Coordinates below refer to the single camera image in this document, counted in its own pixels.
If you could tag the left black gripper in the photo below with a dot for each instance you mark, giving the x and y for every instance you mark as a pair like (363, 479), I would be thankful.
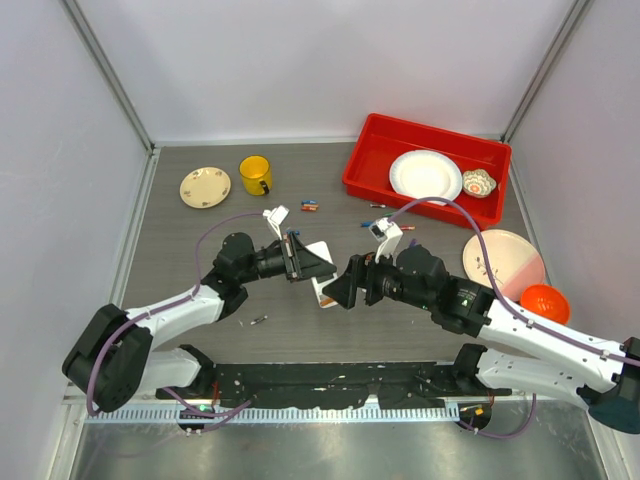
(300, 262)

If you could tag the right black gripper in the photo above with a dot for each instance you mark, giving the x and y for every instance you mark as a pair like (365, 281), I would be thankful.
(362, 272)

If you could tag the white remote control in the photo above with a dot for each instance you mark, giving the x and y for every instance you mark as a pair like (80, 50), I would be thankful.
(325, 280)

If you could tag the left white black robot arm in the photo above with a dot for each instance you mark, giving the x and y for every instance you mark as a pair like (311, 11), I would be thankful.
(119, 353)

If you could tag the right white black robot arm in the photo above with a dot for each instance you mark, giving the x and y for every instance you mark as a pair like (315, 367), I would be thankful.
(598, 375)

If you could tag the dark battery near base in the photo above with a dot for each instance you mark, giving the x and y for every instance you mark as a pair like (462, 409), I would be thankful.
(259, 320)

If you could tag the yellow mug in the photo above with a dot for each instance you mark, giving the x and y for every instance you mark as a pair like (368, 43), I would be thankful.
(256, 175)

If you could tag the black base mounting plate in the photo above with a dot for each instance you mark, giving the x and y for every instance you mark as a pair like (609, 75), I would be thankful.
(335, 386)

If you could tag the cream floral plate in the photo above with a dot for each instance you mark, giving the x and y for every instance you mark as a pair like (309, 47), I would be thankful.
(205, 187)

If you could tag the white paper plate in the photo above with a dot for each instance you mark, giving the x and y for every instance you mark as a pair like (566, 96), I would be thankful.
(425, 173)

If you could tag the red plastic bin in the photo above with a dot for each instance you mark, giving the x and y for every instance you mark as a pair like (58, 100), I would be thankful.
(384, 138)

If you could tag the small patterned ceramic bowl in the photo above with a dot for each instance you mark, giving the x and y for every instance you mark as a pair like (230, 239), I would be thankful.
(478, 183)

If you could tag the pink white ceramic plate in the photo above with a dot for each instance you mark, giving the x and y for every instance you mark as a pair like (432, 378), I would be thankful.
(515, 262)

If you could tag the orange plastic bowl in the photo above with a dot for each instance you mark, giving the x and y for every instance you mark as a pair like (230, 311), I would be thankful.
(547, 302)

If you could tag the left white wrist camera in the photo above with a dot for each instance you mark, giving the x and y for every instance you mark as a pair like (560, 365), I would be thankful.
(274, 218)

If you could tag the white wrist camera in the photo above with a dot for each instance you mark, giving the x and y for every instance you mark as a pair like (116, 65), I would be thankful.
(388, 235)
(274, 218)

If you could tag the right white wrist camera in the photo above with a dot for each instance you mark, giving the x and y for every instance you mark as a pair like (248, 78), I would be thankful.
(388, 235)

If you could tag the white slotted cable duct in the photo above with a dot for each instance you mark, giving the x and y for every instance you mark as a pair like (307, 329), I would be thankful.
(370, 412)

